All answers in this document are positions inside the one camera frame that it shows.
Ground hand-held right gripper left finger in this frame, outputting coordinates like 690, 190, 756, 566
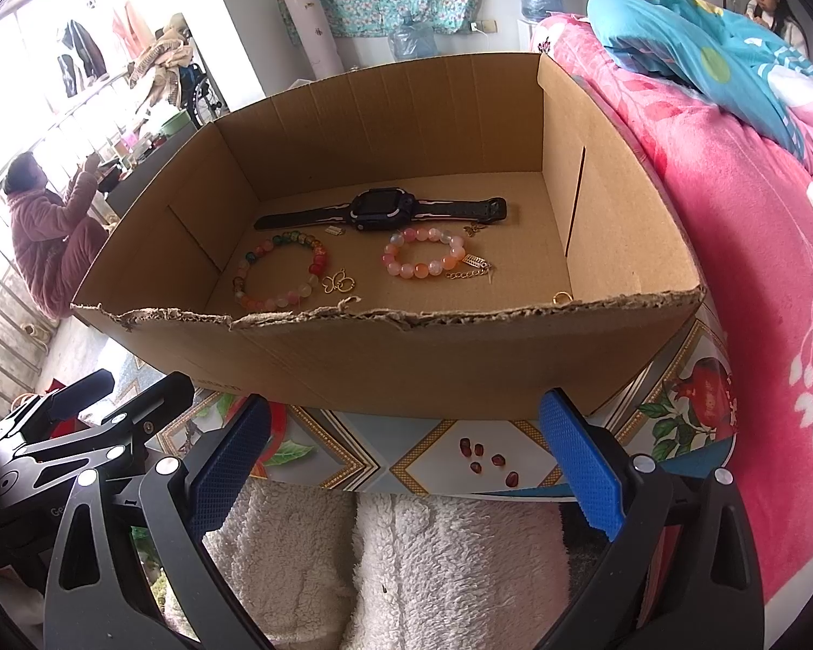
44, 393, 273, 650

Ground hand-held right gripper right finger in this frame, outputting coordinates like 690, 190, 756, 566
538, 387, 766, 650

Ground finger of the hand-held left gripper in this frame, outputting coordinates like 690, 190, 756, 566
17, 372, 194, 480
0, 369, 116, 441

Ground brown cardboard box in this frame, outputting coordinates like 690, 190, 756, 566
71, 50, 707, 421

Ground multicolour bead bracelet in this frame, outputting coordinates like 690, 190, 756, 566
232, 231, 331, 313

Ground gold butterfly outline pendant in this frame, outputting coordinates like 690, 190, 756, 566
321, 267, 362, 295

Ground gold rectangular pendant chain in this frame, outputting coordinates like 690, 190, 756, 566
443, 252, 497, 285

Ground pink orange bead bracelet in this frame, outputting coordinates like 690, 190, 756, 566
381, 228, 467, 281

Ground black smart watch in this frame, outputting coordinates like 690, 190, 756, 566
253, 187, 509, 235

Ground metal window railing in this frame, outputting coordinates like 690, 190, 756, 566
0, 230, 65, 414

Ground dark table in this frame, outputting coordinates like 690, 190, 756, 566
105, 118, 201, 218

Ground pink floral blanket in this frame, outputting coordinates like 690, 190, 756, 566
535, 14, 813, 624

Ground wheelchair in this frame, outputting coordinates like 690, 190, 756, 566
176, 64, 230, 129

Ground dark hanging clothes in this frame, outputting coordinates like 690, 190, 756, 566
57, 19, 106, 97

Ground beige knit clothes pile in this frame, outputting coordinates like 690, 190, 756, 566
128, 14, 194, 106

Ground pink hanging garment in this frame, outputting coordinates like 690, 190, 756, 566
112, 3, 146, 48

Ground white paper roll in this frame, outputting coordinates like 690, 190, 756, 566
283, 0, 346, 79

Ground white water dispenser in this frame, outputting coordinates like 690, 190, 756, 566
517, 15, 550, 54

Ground blue cartoon print quilt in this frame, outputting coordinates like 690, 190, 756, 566
586, 0, 813, 164

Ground clear empty water jug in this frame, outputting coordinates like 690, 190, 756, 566
388, 14, 440, 63

